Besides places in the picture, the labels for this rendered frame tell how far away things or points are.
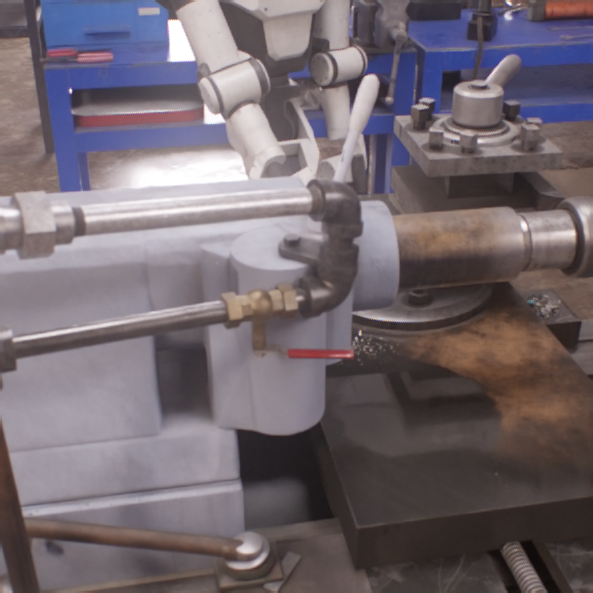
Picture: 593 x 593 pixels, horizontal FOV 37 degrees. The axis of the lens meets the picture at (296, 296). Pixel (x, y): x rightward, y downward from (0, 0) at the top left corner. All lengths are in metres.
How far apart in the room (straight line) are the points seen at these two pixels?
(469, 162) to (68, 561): 0.62
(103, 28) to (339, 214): 2.09
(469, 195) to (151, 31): 1.77
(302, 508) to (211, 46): 1.05
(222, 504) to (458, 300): 0.44
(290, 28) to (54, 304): 1.32
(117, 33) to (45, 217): 2.18
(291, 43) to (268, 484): 1.15
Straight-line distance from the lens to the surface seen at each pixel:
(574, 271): 0.99
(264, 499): 1.16
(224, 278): 0.79
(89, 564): 0.90
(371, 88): 0.83
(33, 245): 0.61
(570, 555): 0.92
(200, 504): 0.86
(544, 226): 0.96
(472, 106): 1.12
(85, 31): 2.76
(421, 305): 1.12
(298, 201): 0.70
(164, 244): 0.81
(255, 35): 2.00
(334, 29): 2.23
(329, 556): 0.88
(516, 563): 0.90
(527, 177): 1.16
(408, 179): 1.19
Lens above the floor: 1.50
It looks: 29 degrees down
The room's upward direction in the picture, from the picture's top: straight up
